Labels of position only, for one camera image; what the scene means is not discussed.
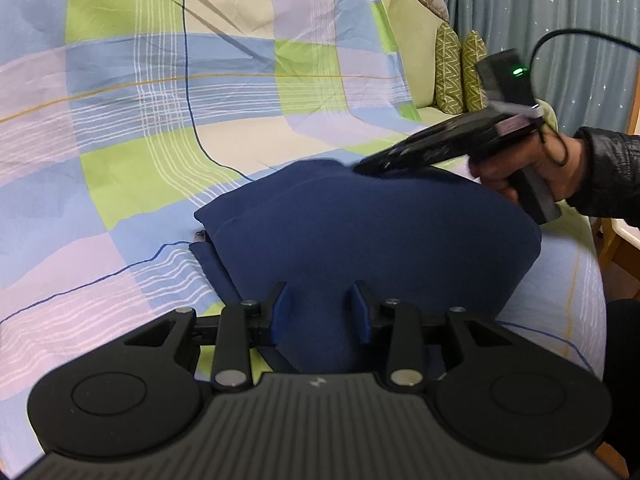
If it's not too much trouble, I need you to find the wooden furniture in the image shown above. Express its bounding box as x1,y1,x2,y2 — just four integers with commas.
595,105,640,273

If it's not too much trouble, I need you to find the navy blue garment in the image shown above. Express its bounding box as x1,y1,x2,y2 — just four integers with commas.
189,159,543,376

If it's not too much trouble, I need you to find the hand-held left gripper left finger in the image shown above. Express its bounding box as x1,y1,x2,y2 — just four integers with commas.
124,282,292,392

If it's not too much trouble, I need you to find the black cable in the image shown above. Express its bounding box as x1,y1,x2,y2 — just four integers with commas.
529,27,640,70

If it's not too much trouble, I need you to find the dark cloth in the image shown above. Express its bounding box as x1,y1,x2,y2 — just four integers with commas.
602,297,640,466

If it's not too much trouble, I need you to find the person's right hand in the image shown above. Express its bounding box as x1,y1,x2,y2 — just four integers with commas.
469,129,587,205

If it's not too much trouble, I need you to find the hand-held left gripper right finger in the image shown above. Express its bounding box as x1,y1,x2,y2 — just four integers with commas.
348,280,507,392

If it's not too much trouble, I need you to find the person's right forearm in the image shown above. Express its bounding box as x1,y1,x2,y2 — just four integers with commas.
565,126,640,228

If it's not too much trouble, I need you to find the plaid quilt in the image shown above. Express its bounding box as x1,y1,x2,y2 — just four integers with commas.
0,0,608,461

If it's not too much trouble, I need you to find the blue starry curtain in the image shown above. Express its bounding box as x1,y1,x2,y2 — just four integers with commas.
422,0,640,137

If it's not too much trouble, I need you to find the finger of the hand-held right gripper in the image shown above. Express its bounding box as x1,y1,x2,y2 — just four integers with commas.
354,144,432,178

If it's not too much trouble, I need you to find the green patterned pillow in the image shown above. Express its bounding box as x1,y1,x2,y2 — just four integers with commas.
434,21,465,116
461,30,490,113

